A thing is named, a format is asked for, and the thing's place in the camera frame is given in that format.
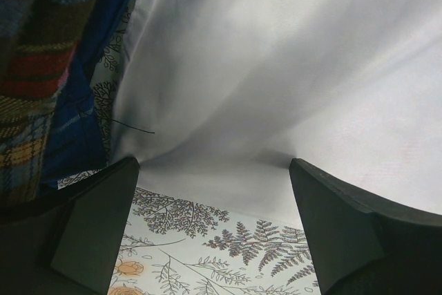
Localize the blue folded garment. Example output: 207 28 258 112
38 0 130 196

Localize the white long sleeve shirt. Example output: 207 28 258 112
110 0 441 226

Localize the red plaid shirt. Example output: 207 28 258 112
1 0 96 207

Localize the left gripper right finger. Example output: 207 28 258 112
289 158 441 294

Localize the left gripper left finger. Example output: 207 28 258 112
1 158 140 294

